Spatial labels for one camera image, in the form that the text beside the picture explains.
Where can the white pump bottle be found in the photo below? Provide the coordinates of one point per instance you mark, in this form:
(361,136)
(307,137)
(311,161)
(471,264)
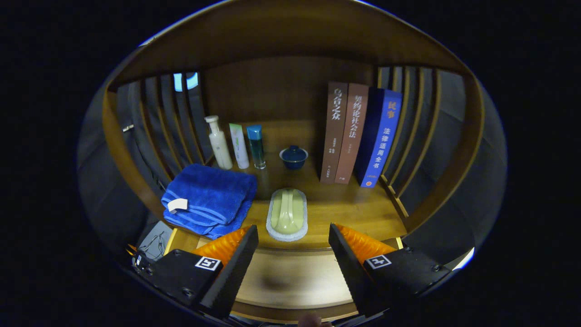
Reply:
(221,150)

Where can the blue folded towel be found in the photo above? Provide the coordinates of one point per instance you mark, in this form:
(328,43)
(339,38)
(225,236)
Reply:
(209,195)

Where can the wooden cabinet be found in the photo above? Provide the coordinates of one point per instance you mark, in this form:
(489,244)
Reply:
(281,91)

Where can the blue lidded teacup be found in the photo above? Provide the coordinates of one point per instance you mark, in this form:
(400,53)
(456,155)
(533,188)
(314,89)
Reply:
(293,159)

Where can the wooden drawer with black knob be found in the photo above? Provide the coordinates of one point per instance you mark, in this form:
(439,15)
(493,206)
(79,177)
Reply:
(295,277)

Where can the wooden countertop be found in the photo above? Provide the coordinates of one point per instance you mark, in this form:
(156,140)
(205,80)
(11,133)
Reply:
(345,213)

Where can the blue book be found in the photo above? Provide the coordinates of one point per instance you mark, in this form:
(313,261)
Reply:
(381,141)

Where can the light brown book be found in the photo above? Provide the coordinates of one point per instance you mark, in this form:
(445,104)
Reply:
(352,136)

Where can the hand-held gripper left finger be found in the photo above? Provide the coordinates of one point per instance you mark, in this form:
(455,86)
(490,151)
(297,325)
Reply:
(231,274)

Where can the teal capped bottle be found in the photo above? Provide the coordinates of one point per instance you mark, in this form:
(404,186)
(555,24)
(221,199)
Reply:
(257,150)

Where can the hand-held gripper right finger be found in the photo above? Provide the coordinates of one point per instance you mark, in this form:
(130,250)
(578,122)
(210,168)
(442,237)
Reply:
(352,272)

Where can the white green tube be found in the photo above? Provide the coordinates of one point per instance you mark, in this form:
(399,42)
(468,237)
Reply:
(239,147)

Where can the green scrub brush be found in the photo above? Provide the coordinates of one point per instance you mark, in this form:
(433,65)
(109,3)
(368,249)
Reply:
(287,213)

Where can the dark brown book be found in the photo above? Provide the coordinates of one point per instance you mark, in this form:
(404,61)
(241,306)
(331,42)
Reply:
(333,136)

